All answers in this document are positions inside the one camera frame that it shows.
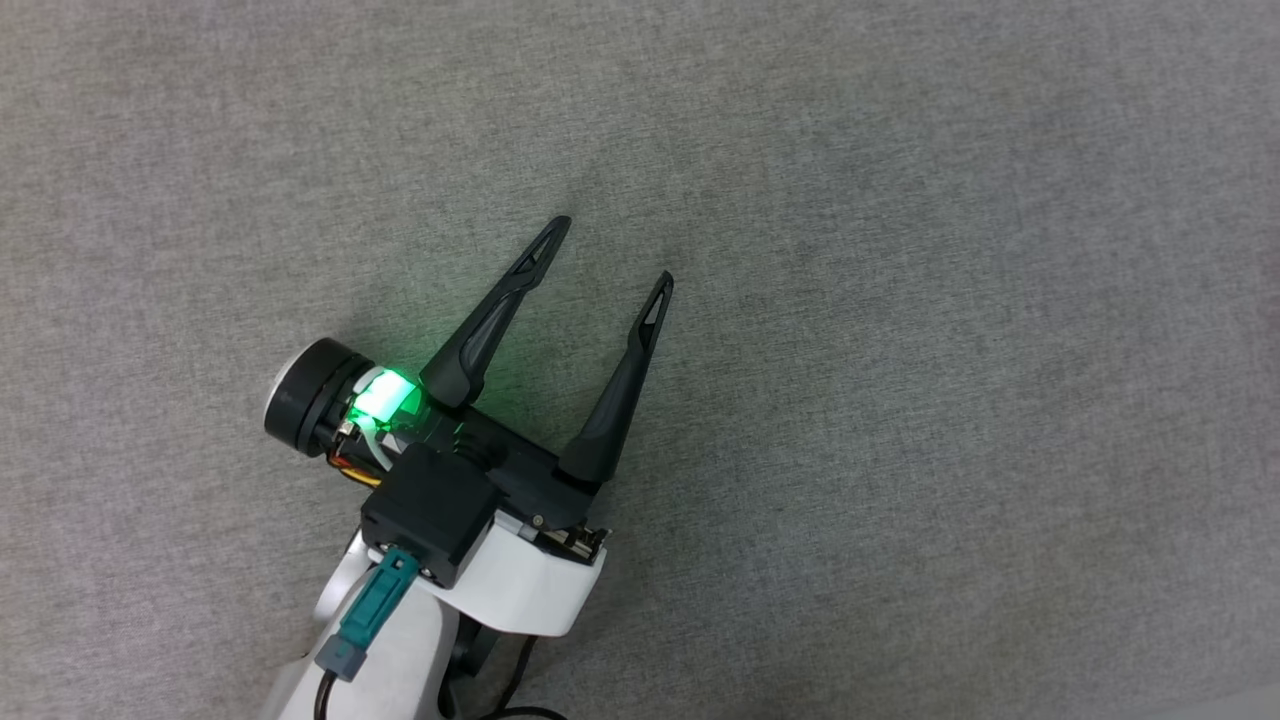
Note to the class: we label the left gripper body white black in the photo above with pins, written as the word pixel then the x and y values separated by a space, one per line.
pixel 535 585

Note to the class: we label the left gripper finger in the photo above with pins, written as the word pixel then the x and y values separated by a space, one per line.
pixel 470 350
pixel 605 430

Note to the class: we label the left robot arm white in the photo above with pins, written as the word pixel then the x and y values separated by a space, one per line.
pixel 400 670

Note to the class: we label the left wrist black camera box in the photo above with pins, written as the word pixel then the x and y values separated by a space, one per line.
pixel 430 510

